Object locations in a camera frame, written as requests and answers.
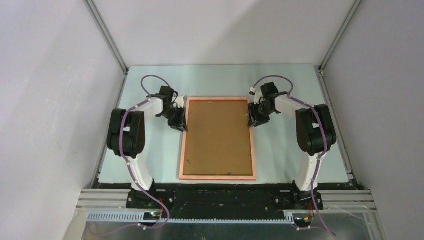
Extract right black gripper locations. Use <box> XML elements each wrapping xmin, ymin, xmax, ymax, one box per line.
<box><xmin>247</xmin><ymin>101</ymin><xmax>274</xmax><ymax>128</ymax></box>

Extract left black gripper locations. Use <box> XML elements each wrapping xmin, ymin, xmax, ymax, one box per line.
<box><xmin>159</xmin><ymin>105</ymin><xmax>188</xmax><ymax>133</ymax></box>

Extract brown cardboard backing board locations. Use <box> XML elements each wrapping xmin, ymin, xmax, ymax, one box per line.
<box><xmin>182</xmin><ymin>99</ymin><xmax>254</xmax><ymax>177</ymax></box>

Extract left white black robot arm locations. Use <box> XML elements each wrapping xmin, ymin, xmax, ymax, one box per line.
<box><xmin>106</xmin><ymin>86</ymin><xmax>188</xmax><ymax>208</ymax></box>

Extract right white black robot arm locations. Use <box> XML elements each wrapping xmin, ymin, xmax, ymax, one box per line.
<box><xmin>248</xmin><ymin>82</ymin><xmax>337</xmax><ymax>209</ymax></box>

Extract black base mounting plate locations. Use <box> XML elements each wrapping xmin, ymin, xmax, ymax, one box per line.
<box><xmin>126</xmin><ymin>183</ymin><xmax>324</xmax><ymax>216</ymax></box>

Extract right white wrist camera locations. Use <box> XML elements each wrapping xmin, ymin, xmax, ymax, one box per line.
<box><xmin>249</xmin><ymin>87</ymin><xmax>263</xmax><ymax>105</ymax></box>

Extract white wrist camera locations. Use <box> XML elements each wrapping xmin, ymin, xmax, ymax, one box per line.
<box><xmin>249</xmin><ymin>87</ymin><xmax>263</xmax><ymax>105</ymax></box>
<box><xmin>173</xmin><ymin>95</ymin><xmax>187</xmax><ymax>109</ymax></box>

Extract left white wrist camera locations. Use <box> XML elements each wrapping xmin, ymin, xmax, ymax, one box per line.
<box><xmin>173</xmin><ymin>95</ymin><xmax>187</xmax><ymax>109</ymax></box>

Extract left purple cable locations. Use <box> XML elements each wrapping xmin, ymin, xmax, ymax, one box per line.
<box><xmin>118</xmin><ymin>74</ymin><xmax>171</xmax><ymax>230</ymax></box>

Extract purple cable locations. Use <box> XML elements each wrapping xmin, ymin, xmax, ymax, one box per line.
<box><xmin>118</xmin><ymin>74</ymin><xmax>171</xmax><ymax>230</ymax></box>
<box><xmin>253</xmin><ymin>74</ymin><xmax>337</xmax><ymax>237</ymax></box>

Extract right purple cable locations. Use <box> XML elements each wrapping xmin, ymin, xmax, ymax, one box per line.
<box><xmin>253</xmin><ymin>74</ymin><xmax>337</xmax><ymax>237</ymax></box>

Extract aluminium front rail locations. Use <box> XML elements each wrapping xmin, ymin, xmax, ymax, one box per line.
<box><xmin>76</xmin><ymin>189</ymin><xmax>378</xmax><ymax>224</ymax></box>

